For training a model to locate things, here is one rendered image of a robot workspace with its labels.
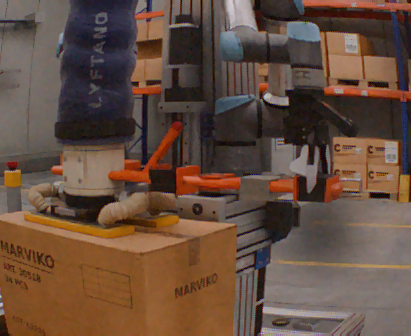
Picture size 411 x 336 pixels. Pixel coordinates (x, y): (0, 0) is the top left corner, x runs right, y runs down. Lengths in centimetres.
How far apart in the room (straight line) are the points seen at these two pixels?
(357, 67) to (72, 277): 754
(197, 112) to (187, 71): 14
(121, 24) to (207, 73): 65
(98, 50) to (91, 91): 11
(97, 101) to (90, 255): 37
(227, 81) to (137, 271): 96
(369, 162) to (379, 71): 137
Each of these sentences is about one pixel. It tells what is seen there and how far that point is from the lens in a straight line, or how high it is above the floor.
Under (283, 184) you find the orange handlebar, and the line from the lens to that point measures 131.
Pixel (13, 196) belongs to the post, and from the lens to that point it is 260.
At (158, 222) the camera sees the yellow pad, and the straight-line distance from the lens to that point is 157.
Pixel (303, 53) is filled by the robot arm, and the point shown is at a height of 135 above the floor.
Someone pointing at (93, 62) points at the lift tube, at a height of 136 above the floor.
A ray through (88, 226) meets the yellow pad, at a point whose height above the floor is 97.
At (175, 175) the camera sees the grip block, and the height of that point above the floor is 109.
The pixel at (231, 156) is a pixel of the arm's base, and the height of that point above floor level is 110.
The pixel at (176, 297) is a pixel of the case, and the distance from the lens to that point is 142.
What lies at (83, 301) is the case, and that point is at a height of 78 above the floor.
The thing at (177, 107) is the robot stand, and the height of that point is 123.
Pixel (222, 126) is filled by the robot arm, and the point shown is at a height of 118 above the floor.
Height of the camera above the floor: 123
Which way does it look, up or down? 5 degrees down
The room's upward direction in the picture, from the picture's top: straight up
